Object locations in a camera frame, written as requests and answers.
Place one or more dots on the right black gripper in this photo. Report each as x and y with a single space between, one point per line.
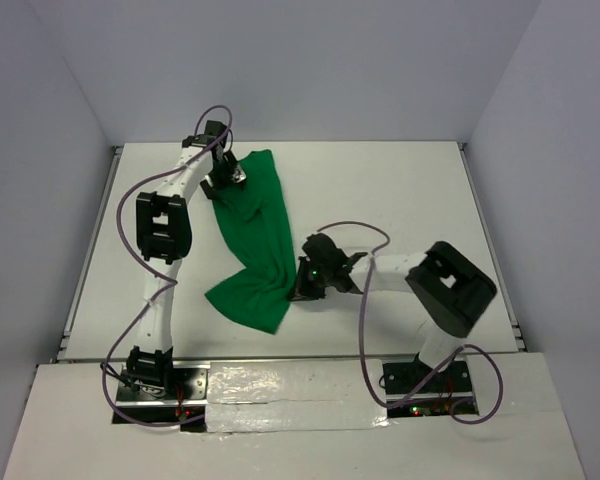
303 290

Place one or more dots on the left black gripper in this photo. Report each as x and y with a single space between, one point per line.
237 175

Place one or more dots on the green t shirt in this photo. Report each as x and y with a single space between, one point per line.
254 224

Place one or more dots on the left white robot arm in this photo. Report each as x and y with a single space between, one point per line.
164 237

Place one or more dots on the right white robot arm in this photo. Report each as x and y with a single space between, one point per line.
453 291

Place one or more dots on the silver tape patch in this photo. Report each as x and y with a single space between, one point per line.
290 395

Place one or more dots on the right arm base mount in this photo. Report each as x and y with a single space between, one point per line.
436 397

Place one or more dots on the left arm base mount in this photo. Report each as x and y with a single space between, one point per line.
183 405

